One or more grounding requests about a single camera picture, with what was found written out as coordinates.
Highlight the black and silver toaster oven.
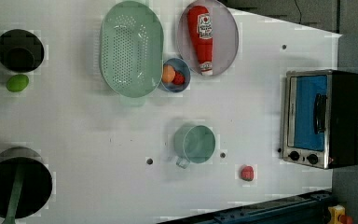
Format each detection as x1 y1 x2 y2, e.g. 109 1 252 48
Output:
282 69 358 170

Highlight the small red strawberry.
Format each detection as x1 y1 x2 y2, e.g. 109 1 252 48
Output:
172 72 186 85

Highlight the green measuring cup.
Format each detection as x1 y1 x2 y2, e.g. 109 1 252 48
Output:
173 125 216 169

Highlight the small blue bowl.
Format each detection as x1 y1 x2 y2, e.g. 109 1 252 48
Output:
158 58 191 93

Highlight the orange egg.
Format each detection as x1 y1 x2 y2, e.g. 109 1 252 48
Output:
162 65 175 83

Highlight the green perforated colander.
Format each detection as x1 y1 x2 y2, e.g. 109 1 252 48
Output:
100 1 164 106

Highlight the red toy fruit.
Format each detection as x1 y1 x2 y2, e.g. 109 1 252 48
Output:
241 166 255 181

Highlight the grey round plate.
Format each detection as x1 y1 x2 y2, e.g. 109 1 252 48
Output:
176 0 239 76

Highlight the red ketchup bottle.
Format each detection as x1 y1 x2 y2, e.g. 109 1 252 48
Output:
187 6 213 76

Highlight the large black pot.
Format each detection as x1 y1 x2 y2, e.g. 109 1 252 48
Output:
0 147 53 219

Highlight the green lime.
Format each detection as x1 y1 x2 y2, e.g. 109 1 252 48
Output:
6 74 29 92

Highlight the small black pot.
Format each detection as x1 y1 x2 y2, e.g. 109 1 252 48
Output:
0 29 45 73

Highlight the yellow emergency stop button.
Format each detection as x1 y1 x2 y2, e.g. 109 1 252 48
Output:
328 205 353 224

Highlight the green ladle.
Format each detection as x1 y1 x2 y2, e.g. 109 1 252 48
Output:
2 164 24 224

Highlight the blue metal frame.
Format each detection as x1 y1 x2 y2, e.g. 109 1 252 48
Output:
159 190 337 224

